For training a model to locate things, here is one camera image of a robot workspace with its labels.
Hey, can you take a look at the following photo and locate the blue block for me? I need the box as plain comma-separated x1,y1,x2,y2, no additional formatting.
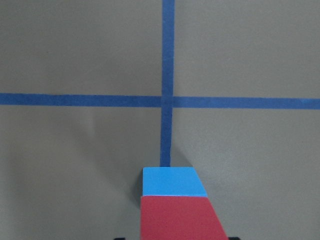
142,167,208,197

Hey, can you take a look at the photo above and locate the red block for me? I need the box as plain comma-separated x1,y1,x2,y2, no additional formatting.
140,196,228,240

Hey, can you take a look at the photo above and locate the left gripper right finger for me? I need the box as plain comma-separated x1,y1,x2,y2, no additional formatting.
228,236,241,240

